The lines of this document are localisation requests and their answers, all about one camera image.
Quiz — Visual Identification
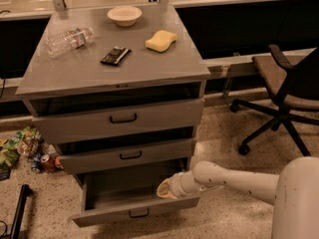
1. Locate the grey bottom drawer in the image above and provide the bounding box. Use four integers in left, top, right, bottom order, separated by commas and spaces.
71, 157, 199, 227

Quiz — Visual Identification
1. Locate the black snack bar packet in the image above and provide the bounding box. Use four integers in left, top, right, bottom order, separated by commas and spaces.
101, 46, 132, 66

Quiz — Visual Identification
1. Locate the black stand leg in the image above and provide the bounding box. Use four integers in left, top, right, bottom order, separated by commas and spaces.
9, 184, 33, 239

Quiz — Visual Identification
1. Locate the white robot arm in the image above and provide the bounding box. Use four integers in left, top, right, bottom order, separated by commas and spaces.
157, 156, 319, 239

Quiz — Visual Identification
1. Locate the beige bowl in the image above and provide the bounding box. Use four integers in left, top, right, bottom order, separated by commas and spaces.
107, 6, 142, 27

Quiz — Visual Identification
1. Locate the blue soda can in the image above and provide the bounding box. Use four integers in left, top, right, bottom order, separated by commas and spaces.
31, 153, 42, 173

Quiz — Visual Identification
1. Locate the black office chair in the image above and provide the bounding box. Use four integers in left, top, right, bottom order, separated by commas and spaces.
230, 45, 319, 156

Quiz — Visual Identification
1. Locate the grey top drawer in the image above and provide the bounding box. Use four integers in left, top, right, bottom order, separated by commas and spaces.
33, 99, 203, 144

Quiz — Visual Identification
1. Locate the grey drawer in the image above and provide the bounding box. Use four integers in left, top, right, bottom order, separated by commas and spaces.
59, 138, 195, 174
33, 99, 203, 144
71, 157, 199, 227

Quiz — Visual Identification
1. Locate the grey drawer cabinet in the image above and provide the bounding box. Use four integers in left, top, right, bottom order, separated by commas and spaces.
15, 3, 211, 187

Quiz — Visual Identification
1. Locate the grey middle drawer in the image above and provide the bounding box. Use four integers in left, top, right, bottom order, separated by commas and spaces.
59, 138, 195, 174

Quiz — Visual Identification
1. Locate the yellow sponge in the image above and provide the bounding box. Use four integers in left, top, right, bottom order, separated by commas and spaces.
145, 30, 177, 53

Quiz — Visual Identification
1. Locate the clear plastic water bottle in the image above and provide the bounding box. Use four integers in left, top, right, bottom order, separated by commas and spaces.
43, 27, 94, 58

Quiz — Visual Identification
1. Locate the green chip bag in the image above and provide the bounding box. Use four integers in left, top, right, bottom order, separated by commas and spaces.
0, 126, 38, 170

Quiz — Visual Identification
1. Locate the red soda can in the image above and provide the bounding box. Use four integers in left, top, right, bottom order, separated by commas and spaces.
40, 154, 56, 172

